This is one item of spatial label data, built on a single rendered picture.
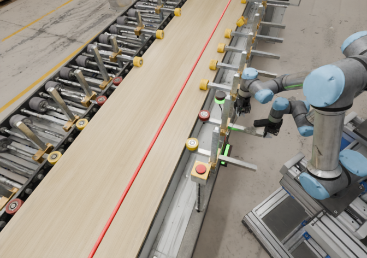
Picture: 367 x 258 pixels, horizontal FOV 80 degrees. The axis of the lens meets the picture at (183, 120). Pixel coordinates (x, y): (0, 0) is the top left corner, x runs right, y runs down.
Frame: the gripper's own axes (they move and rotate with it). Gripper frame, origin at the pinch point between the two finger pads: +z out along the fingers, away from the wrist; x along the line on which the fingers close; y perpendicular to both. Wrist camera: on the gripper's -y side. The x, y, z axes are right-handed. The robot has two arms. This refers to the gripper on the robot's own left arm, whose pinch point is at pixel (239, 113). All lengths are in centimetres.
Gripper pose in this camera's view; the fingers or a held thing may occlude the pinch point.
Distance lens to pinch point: 141.1
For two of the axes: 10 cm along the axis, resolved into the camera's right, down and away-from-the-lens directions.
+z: 0.5, 6.2, 7.8
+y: -0.2, 7.8, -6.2
